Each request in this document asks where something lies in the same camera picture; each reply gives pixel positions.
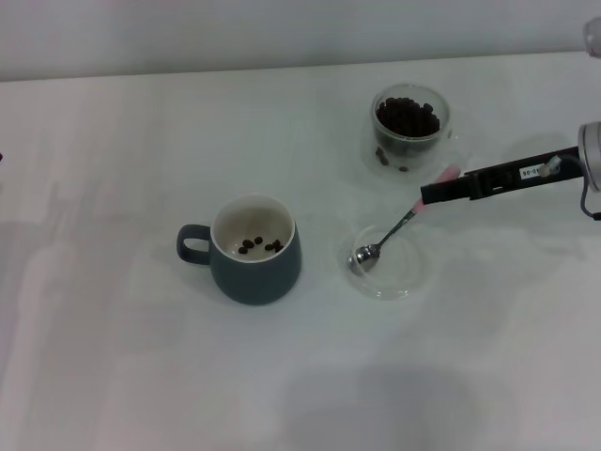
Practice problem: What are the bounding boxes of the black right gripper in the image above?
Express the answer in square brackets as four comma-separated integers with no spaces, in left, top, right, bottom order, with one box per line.
[420,146,586,207]

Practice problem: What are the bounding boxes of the pink-handled metal spoon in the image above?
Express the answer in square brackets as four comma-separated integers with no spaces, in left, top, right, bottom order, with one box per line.
[347,164,460,276]

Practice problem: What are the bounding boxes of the few scooped coffee beans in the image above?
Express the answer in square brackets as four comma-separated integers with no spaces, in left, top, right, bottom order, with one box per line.
[237,236,284,256]

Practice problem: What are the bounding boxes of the dark teal ceramic mug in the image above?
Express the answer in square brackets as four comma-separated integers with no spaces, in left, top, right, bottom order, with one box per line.
[176,193,302,306]

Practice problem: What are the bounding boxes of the double-walled glass cup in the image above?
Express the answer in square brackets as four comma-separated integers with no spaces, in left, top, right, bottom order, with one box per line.
[360,83,471,183]

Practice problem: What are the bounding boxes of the coffee beans pile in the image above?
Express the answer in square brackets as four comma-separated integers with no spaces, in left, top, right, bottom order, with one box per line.
[377,96,442,154]

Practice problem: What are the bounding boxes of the clear glass saucer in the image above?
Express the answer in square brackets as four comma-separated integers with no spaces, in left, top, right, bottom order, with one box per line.
[338,224,436,303]

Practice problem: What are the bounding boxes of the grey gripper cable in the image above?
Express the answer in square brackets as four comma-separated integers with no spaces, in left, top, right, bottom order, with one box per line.
[538,155,601,219]

